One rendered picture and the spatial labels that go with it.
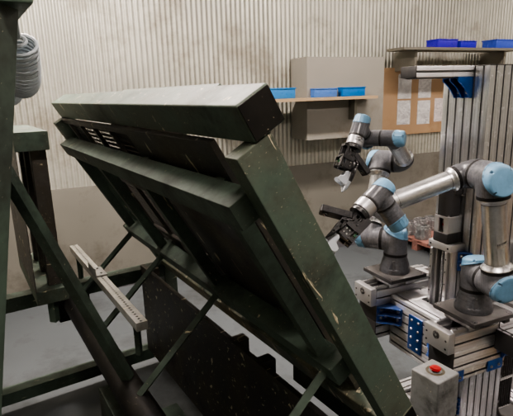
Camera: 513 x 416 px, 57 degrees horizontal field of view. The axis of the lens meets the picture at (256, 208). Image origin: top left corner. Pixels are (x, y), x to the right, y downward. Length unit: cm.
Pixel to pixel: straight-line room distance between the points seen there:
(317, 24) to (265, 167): 467
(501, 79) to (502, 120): 17
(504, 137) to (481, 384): 120
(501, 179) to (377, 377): 80
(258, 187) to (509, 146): 147
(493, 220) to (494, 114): 53
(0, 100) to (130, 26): 408
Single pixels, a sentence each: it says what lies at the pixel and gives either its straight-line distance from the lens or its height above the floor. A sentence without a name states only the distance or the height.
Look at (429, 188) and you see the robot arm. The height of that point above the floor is 157.
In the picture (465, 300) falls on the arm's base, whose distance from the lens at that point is 216.
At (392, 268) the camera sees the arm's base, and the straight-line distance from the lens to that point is 249.
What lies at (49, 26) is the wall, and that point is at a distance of 489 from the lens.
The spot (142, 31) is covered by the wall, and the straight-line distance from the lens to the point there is 498.
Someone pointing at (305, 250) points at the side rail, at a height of 155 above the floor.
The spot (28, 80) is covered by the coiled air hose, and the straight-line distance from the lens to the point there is 110.
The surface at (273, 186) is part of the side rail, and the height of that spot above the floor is 173.
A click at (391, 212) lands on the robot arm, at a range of 171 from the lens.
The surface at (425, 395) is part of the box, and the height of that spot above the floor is 85.
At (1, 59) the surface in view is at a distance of 93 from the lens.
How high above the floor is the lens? 195
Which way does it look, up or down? 14 degrees down
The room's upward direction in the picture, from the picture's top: 2 degrees counter-clockwise
